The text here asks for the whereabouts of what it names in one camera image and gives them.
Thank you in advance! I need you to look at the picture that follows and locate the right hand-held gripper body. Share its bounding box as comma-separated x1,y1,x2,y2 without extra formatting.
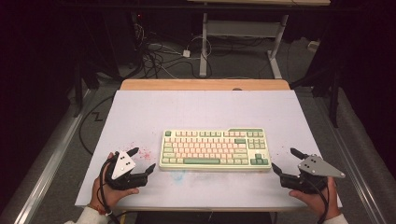
279,154,346,194

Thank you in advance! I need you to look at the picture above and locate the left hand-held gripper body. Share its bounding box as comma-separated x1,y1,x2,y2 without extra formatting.
104,150,149,191

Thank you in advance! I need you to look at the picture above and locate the cream and green keyboard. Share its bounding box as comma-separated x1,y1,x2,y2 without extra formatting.
159,127,273,173

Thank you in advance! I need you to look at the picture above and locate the person's left hand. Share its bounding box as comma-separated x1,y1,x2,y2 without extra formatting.
90,152,140,210

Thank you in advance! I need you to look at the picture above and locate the person's right hand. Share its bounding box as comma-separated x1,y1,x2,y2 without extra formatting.
289,176,342,220

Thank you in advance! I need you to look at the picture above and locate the black metal stand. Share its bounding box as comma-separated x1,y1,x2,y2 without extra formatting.
290,62,342,129
73,62,101,119

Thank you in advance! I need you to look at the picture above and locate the white table mat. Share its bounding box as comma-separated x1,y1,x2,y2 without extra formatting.
75,90,343,209

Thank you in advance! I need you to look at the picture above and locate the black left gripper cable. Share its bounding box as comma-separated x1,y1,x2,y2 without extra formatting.
96,157,122,224

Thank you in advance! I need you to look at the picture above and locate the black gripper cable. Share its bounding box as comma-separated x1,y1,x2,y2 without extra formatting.
96,157,122,224
303,176,331,224

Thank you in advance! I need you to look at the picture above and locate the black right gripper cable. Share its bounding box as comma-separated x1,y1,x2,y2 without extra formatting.
303,176,331,224

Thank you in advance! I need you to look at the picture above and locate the metal floor rail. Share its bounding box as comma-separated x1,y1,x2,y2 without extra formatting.
12,89,94,224
311,92,387,224

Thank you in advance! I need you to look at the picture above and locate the orange bracelet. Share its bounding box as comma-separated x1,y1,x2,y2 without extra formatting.
87,203,113,217

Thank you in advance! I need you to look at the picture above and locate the black floor cable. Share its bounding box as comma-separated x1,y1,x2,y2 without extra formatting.
78,94,115,157

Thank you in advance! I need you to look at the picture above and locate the tangle of floor cables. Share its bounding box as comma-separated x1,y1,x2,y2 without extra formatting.
130,12,213,80

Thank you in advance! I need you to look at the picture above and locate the white metal desk frame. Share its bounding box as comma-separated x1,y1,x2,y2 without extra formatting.
186,0,332,79

